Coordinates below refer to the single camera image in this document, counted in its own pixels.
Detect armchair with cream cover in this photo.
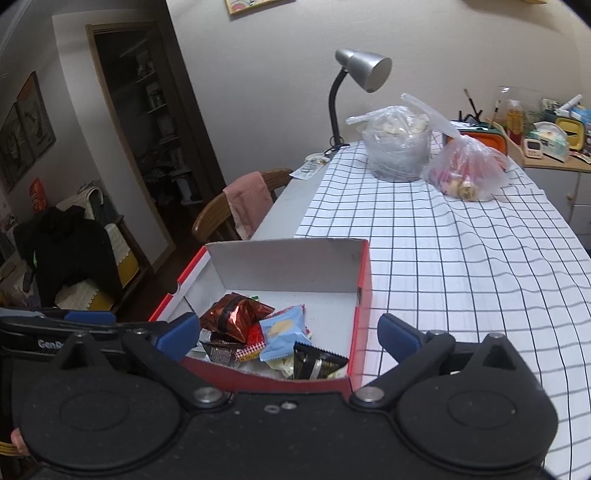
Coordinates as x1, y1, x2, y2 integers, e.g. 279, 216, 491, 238
55, 182, 151, 315

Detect dark brush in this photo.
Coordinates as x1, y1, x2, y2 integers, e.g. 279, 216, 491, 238
463, 89, 481, 123

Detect yellow box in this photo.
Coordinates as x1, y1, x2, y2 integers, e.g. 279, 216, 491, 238
554, 117, 587, 151

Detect pink towel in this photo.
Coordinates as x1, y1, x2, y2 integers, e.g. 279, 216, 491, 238
223, 172, 274, 240

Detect clear bag with plastic tub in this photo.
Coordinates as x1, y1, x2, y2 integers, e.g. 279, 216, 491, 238
346, 105, 435, 182

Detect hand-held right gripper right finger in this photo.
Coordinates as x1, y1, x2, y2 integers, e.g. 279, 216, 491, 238
351, 313, 546, 408

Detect orange container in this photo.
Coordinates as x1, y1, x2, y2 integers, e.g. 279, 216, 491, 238
443, 121, 509, 155

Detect blue white snack packet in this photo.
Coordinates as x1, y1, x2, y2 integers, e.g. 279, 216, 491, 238
259, 305, 312, 363

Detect clear bag of red snacks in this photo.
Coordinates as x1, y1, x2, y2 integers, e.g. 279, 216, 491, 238
401, 93, 511, 202

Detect amber drink bottle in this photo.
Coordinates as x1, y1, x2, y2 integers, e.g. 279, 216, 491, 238
505, 99, 525, 139

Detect tissue box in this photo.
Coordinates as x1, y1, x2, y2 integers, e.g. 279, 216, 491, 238
536, 122, 571, 162

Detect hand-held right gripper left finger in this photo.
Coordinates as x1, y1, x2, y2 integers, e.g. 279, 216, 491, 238
44, 313, 230, 409

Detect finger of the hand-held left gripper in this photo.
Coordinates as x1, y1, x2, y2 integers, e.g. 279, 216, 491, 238
41, 310, 117, 326
88, 320, 171, 343

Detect dark framed wall picture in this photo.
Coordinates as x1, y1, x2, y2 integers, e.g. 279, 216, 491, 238
16, 71, 57, 160
0, 104, 35, 192

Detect grey sideboard cabinet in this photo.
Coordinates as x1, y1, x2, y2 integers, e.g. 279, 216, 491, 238
508, 138, 591, 236

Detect long black snack bar packet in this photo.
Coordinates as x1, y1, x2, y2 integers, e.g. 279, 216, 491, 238
202, 342, 247, 367

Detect red white cardboard box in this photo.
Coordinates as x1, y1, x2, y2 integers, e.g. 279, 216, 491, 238
148, 237, 372, 401

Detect dark wooden bookshelf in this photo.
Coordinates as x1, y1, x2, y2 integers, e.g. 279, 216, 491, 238
85, 21, 227, 250

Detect dark red shiny snack packet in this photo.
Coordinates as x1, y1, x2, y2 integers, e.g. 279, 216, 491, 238
199, 293, 275, 344

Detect silver gooseneck desk lamp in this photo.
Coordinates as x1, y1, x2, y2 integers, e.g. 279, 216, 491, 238
323, 48, 393, 155

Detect black jacket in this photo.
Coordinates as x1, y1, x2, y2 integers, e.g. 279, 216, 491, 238
14, 208, 123, 308

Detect wooden chair with towel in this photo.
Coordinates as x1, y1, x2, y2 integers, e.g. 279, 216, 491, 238
191, 168, 294, 243

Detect red wall decoration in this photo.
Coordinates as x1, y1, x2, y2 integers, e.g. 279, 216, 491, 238
28, 178, 49, 213

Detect paper leaflets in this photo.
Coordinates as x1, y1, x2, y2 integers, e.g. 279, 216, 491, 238
290, 154, 331, 180

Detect white checked tablecloth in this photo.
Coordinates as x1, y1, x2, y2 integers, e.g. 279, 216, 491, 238
294, 141, 591, 476

